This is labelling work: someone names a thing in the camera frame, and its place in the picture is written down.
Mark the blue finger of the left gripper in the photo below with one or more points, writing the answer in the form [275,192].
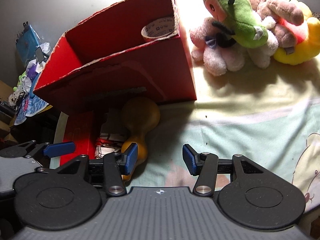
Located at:
[59,149]

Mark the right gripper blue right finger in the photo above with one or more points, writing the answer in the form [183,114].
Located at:
[191,159]

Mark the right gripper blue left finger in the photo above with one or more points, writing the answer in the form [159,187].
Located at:
[129,159]

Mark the brown wooden gourd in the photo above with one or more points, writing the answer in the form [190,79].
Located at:
[140,115]

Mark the blue patterned cloth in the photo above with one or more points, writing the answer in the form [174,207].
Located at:
[31,105]

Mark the small green frog toy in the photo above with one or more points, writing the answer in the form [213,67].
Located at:
[21,78]

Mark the purple toy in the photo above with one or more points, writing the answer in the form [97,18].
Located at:
[33,70]

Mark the red cardboard box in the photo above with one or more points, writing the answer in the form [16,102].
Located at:
[103,60]

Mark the small black phone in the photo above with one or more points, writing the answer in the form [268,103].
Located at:
[39,54]

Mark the pink plush toy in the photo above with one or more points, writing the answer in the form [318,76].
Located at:
[218,60]

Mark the blue box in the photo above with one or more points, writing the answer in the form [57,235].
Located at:
[26,43]

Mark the brown packing tape roll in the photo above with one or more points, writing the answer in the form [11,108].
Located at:
[160,29]

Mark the green plush toy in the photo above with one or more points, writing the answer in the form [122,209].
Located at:
[238,19]

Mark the yellow plush toy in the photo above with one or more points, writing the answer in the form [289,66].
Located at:
[307,36]

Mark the white plush toy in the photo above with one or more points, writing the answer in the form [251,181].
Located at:
[278,9]

